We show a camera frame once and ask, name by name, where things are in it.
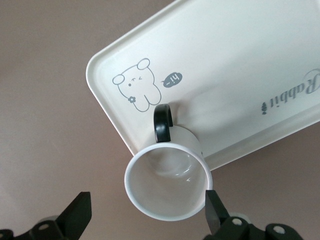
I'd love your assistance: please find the cream rabbit print tray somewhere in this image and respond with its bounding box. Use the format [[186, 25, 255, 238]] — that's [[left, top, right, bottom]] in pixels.
[[85, 0, 320, 172]]

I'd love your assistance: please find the white cup black handle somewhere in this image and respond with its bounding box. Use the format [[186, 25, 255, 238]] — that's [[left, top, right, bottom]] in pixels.
[[124, 103, 214, 222]]

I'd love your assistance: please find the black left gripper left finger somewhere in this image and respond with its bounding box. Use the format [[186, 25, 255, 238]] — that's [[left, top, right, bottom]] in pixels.
[[27, 191, 91, 240]]

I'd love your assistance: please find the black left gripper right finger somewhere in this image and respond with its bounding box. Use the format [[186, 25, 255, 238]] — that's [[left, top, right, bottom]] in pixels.
[[199, 189, 303, 240]]

